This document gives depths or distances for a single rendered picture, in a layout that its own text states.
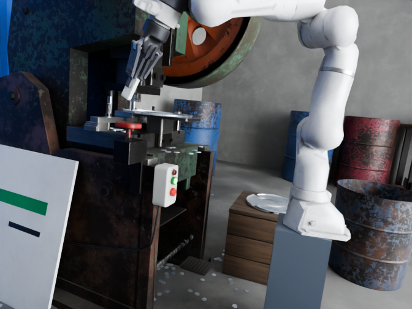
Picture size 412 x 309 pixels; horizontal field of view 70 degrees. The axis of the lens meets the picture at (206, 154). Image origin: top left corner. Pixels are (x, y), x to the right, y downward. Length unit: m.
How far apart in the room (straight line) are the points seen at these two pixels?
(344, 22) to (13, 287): 1.47
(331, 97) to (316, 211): 0.37
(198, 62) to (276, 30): 3.12
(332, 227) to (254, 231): 0.50
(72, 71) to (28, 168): 0.42
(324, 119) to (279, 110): 3.49
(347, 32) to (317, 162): 0.40
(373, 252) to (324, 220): 0.72
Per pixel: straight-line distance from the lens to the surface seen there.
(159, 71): 1.29
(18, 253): 1.41
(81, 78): 1.36
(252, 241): 1.51
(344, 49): 1.04
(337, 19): 0.97
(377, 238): 1.72
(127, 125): 0.92
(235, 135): 4.60
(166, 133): 1.25
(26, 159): 1.38
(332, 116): 0.98
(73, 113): 1.34
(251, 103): 4.53
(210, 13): 0.81
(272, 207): 1.55
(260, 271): 1.57
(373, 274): 1.81
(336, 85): 1.02
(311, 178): 1.03
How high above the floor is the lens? 0.84
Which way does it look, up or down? 9 degrees down
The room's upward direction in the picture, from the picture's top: 6 degrees clockwise
